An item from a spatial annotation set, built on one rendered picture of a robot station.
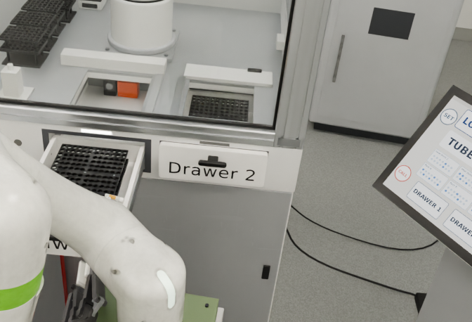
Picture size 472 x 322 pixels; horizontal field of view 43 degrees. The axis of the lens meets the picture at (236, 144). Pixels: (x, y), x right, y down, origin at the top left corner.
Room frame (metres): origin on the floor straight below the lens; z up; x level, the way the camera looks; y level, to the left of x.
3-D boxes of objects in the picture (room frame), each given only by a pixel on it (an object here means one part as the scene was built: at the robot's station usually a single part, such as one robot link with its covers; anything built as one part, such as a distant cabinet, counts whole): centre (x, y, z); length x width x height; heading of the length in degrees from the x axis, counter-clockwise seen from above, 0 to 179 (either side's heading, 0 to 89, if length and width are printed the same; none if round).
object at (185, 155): (1.30, 0.06, 0.87); 0.29 x 0.02 x 0.11; 91
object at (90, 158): (1.17, 0.37, 0.87); 0.22 x 0.18 x 0.06; 1
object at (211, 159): (1.27, 0.06, 0.91); 0.07 x 0.04 x 0.01; 91
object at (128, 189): (1.18, 0.37, 0.86); 0.40 x 0.26 x 0.06; 1
